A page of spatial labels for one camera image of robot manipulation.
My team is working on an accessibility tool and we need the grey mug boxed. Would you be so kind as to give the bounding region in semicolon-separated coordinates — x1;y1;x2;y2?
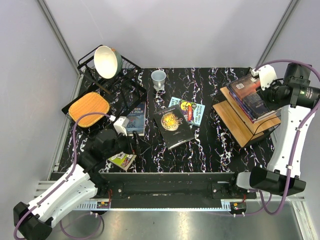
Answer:
151;70;167;91

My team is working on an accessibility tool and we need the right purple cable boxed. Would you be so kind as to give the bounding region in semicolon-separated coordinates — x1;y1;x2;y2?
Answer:
207;59;320;217

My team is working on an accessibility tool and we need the black moon and sixpence book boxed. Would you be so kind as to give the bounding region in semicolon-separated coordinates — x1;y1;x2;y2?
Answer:
153;105;195;150

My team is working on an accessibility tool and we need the black wire dish rack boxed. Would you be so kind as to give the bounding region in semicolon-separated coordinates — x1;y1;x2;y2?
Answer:
61;44;147;117

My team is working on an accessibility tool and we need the lime green cartoon book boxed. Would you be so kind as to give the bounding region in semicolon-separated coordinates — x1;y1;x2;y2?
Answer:
107;152;136;171

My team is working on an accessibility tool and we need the woven orange mat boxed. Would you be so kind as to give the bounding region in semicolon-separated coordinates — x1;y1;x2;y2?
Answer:
68;92;110;128

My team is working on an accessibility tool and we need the wooden wire shelf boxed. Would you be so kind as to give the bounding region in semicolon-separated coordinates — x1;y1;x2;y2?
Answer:
211;67;282;149

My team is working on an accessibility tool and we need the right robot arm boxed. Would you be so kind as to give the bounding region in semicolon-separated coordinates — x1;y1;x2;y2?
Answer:
227;59;320;199

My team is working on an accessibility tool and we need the light blue treehouse book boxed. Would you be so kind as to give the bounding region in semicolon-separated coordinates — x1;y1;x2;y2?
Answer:
168;97;205;127

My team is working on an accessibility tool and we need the dark blue galaxy book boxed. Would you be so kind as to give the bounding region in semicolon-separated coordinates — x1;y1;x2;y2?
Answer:
226;84;257;123

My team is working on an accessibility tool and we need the blue 1984 book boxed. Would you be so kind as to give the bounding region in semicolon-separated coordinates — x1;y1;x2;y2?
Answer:
126;102;146;136

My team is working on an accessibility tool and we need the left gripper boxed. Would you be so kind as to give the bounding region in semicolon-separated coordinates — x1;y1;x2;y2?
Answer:
104;128;151;160

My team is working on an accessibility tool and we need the purple cable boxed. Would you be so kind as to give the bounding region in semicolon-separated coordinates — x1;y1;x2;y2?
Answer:
13;111;116;240
207;59;320;217

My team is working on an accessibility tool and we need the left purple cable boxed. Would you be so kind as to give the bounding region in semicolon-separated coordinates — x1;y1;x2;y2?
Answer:
13;111;116;240

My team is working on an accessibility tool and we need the white green bowl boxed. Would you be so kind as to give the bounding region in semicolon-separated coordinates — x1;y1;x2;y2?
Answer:
93;45;123;79

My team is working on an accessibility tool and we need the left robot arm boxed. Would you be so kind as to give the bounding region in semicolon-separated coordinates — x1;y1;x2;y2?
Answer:
13;129;140;240

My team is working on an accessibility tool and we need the dark tale of cities book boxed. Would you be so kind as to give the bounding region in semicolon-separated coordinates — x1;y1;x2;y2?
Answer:
227;73;275;121

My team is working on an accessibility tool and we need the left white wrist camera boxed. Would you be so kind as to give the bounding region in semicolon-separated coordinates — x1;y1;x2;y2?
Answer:
109;115;129;137

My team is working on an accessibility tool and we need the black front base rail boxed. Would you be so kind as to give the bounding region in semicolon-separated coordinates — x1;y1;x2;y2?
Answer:
96;172;257;211

